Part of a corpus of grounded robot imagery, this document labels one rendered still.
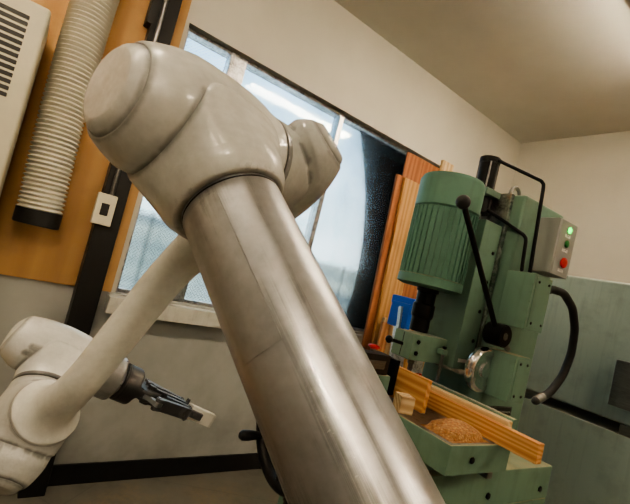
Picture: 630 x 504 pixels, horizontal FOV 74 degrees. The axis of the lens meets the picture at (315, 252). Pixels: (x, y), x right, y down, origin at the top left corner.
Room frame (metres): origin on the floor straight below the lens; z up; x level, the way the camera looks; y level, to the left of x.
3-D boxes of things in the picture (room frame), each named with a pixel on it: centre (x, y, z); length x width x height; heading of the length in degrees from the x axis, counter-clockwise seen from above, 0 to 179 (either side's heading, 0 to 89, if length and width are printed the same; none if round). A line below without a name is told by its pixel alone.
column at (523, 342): (1.31, -0.57, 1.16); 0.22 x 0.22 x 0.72; 33
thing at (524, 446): (1.10, -0.36, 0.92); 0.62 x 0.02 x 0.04; 33
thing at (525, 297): (1.14, -0.59, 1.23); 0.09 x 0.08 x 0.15; 123
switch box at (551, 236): (1.21, -0.67, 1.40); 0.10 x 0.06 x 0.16; 123
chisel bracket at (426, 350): (1.16, -0.35, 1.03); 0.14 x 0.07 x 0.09; 123
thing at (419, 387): (1.09, -0.28, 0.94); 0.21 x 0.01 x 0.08; 33
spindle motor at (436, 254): (1.15, -0.33, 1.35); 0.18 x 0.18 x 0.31
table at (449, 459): (1.10, -0.23, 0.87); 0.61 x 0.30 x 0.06; 33
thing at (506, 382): (1.12, -0.57, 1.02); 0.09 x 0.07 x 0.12; 33
